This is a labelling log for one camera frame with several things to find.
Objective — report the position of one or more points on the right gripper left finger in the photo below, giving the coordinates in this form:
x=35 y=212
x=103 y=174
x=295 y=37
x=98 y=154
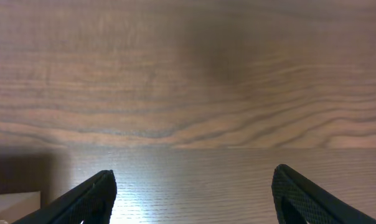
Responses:
x=91 y=202

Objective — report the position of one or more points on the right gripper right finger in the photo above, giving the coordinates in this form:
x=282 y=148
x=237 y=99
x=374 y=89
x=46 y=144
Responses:
x=300 y=201

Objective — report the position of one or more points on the cardboard box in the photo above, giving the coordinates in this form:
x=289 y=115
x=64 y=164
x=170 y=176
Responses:
x=16 y=206

